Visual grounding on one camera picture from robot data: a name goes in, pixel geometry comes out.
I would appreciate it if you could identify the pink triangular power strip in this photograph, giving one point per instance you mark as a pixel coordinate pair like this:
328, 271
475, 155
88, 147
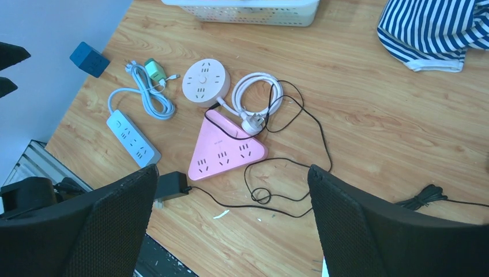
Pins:
222, 146

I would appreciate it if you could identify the blue white striped cloth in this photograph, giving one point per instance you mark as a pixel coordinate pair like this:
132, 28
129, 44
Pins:
431, 35

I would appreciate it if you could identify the aluminium frame rail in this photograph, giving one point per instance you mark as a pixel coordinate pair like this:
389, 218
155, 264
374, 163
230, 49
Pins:
36, 161

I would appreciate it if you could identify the white plastic basket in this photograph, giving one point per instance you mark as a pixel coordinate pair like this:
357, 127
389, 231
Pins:
279, 13

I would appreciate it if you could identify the green USB charger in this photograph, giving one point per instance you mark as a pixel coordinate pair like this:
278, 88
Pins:
156, 72

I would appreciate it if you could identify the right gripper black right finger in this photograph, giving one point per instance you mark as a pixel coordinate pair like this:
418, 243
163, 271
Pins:
364, 235

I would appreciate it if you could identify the round pink power strip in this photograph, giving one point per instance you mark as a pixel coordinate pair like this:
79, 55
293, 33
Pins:
205, 82

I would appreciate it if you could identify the black power adapter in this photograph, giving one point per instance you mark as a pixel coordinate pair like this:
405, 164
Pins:
170, 186

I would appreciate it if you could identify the blue cube socket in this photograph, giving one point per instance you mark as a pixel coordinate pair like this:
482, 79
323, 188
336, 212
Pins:
89, 60

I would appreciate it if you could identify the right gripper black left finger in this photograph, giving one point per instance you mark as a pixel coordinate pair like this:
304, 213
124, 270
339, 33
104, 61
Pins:
97, 233

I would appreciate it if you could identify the white power strip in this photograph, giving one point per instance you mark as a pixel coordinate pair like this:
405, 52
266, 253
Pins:
133, 140

